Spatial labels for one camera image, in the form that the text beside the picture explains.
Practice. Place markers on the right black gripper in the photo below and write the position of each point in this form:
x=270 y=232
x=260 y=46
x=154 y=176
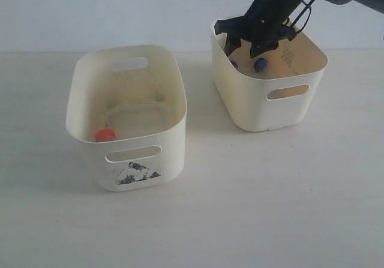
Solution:
x=263 y=25

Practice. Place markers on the orange-capped clear tube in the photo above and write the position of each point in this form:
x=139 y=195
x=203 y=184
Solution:
x=105 y=134

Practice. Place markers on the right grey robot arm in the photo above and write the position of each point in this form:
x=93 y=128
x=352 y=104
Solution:
x=305 y=7

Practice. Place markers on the cream plastic bin with sticker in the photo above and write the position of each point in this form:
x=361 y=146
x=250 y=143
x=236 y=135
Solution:
x=137 y=91

